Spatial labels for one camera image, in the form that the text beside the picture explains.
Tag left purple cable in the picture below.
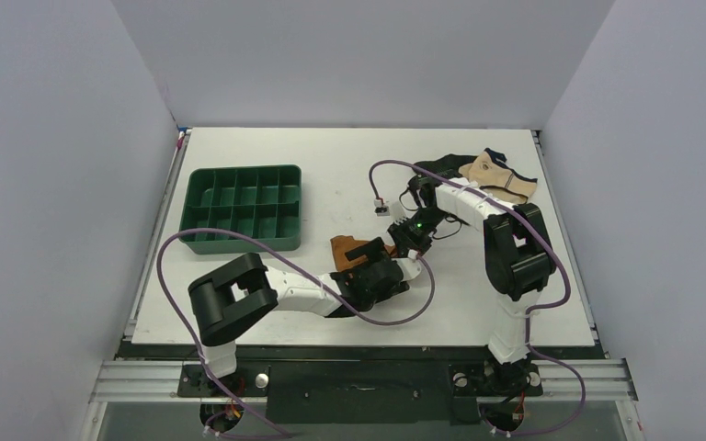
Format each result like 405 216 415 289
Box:
155 228 437 439

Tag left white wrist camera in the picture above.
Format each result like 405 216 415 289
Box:
393 250 423 281

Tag green compartment tray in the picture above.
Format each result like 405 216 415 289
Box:
179 164 302 251

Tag beige underwear with dark trim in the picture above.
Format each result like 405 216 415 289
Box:
458 148 538 205

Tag purple cable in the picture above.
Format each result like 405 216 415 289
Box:
155 228 437 439
369 159 587 438

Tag brown underwear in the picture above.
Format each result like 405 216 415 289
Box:
330 235 397 273

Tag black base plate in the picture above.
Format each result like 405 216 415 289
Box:
121 345 625 426

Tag black patterned underwear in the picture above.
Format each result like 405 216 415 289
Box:
415 153 477 179

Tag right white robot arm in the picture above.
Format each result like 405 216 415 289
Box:
388 178 556 395

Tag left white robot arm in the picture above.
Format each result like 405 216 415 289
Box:
188 235 423 395

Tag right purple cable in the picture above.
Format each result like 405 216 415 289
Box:
369 159 587 438

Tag aluminium frame rail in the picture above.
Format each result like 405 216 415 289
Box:
89 358 269 404

